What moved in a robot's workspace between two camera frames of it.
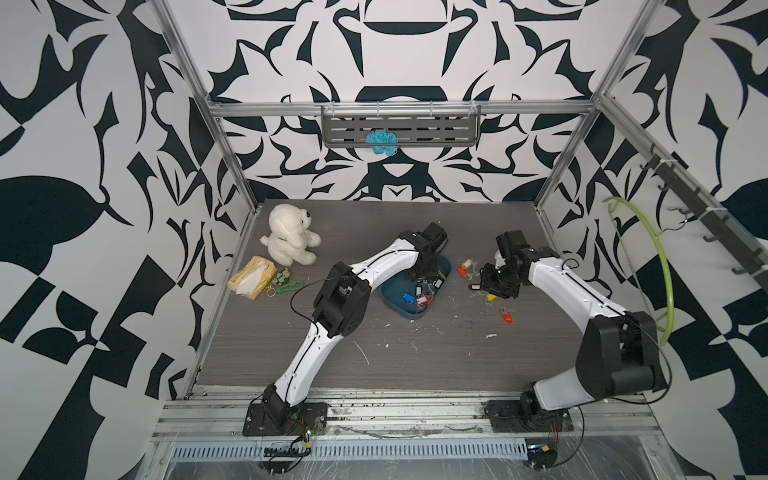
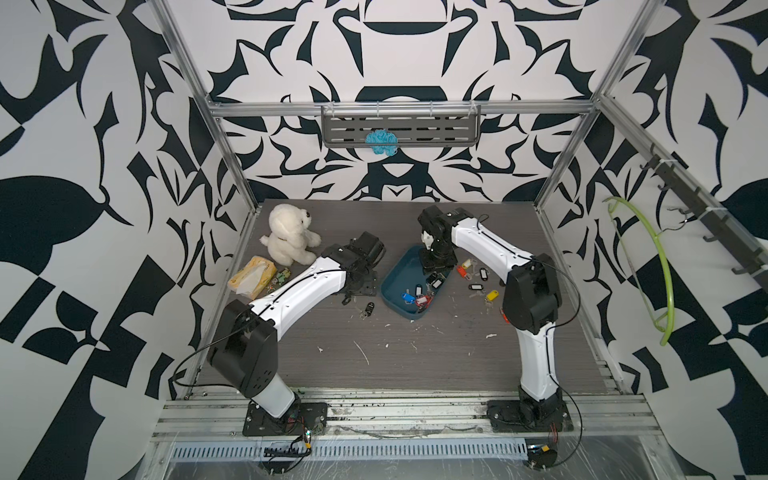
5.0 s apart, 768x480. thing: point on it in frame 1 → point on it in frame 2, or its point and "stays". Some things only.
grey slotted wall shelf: (414, 125) stays
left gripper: (431, 273) → (370, 284)
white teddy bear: (290, 241) stays
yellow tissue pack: (253, 278) stays
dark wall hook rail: (710, 215) stays
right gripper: (487, 283) → (427, 264)
